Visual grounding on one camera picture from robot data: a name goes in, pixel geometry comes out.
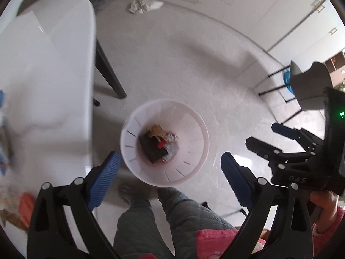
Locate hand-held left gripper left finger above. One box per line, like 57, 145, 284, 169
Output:
27, 151, 122, 259

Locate white plastic waste bin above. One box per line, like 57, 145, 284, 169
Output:
120, 99, 210, 188

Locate brown crumpled paper scrap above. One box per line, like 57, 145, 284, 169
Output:
149, 124, 168, 140

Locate silver crumpled wrapper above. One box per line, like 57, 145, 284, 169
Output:
162, 132, 180, 163

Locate black ribbed packet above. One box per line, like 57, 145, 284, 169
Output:
138, 132, 170, 164

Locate orange packet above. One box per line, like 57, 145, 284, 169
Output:
18, 192, 36, 229

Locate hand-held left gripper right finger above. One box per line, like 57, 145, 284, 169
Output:
220, 152, 313, 259

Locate white crumpled cloth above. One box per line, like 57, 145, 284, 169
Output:
126, 0, 164, 15

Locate grey slipper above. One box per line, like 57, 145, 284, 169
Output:
118, 184, 152, 209

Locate person's pink jacket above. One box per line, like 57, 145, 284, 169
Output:
133, 229, 271, 259

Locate blue cloth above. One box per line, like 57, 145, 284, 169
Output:
282, 70, 295, 93

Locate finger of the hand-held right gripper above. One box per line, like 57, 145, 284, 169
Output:
271, 123, 324, 147
245, 137, 320, 169

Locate brown crumpled paper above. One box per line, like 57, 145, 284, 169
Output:
0, 189, 29, 231

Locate person's grey quilted pants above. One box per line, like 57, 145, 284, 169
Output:
113, 187, 239, 259

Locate person's right hand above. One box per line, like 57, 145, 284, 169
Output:
309, 190, 340, 222

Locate wooden shelf unit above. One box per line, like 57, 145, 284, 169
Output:
324, 49, 345, 87

